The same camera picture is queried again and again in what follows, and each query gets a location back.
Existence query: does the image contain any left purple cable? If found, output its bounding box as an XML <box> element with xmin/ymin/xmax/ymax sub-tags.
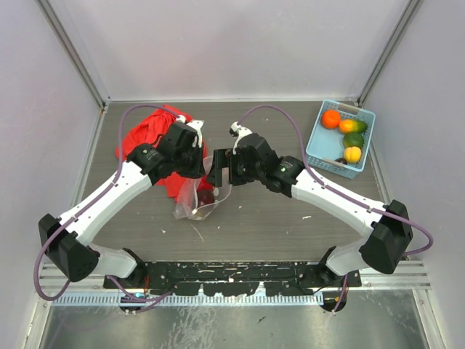
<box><xmin>33</xmin><ymin>103</ymin><xmax>192</xmax><ymax>314</ymax></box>

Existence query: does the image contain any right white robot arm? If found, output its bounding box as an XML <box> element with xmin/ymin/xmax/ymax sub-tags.
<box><xmin>207</xmin><ymin>133</ymin><xmax>413</xmax><ymax>286</ymax></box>

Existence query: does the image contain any light blue plastic basket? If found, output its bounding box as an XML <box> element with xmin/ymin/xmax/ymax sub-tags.
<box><xmin>306</xmin><ymin>100</ymin><xmax>376</xmax><ymax>179</ymax></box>

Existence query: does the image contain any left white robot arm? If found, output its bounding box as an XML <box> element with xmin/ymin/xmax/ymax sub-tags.
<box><xmin>39</xmin><ymin>120</ymin><xmax>205</xmax><ymax>288</ymax></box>

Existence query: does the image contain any dark red apple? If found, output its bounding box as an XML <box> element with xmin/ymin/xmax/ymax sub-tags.
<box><xmin>197</xmin><ymin>190</ymin><xmax>215</xmax><ymax>206</ymax></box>

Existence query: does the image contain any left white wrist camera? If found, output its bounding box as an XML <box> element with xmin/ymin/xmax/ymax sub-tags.
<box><xmin>176</xmin><ymin>114</ymin><xmax>204</xmax><ymax>148</ymax></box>

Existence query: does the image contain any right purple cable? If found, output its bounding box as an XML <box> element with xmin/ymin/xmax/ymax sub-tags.
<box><xmin>238</xmin><ymin>105</ymin><xmax>434</xmax><ymax>313</ymax></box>

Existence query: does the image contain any grey slotted cable duct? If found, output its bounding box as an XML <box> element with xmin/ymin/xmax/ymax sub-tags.
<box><xmin>52</xmin><ymin>292</ymin><xmax>323</xmax><ymax>307</ymax></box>

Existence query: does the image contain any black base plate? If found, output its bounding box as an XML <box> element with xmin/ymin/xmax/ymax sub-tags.
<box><xmin>103</xmin><ymin>260</ymin><xmax>363</xmax><ymax>297</ymax></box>

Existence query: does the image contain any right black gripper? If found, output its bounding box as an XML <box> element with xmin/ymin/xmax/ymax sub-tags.
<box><xmin>206</xmin><ymin>148</ymin><xmax>263</xmax><ymax>188</ymax></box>

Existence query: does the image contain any red cloth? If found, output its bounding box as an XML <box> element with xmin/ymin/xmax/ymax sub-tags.
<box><xmin>115</xmin><ymin>105</ymin><xmax>193</xmax><ymax>202</ymax></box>

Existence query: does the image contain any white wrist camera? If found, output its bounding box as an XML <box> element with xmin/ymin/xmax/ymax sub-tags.
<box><xmin>230</xmin><ymin>121</ymin><xmax>252</xmax><ymax>154</ymax></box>
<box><xmin>176</xmin><ymin>114</ymin><xmax>204</xmax><ymax>148</ymax></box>

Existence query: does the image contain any dark plum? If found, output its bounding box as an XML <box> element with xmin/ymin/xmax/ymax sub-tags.
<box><xmin>335</xmin><ymin>158</ymin><xmax>348</xmax><ymax>165</ymax></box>

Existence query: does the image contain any orange fruit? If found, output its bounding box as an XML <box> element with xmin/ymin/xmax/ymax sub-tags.
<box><xmin>320</xmin><ymin>110</ymin><xmax>341</xmax><ymax>129</ymax></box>

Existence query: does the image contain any purple cable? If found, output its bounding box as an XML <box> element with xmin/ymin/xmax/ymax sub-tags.
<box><xmin>33</xmin><ymin>103</ymin><xmax>192</xmax><ymax>314</ymax></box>
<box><xmin>238</xmin><ymin>105</ymin><xmax>434</xmax><ymax>313</ymax></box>

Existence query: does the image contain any clear polka dot zip bag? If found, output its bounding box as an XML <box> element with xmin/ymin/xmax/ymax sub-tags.
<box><xmin>173</xmin><ymin>169</ymin><xmax>232</xmax><ymax>221</ymax></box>

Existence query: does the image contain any orange green mango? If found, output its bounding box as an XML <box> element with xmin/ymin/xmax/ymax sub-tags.
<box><xmin>339</xmin><ymin>119</ymin><xmax>368</xmax><ymax>134</ymax></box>

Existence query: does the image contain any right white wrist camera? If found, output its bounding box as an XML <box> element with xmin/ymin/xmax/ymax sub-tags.
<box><xmin>230</xmin><ymin>121</ymin><xmax>252</xmax><ymax>154</ymax></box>

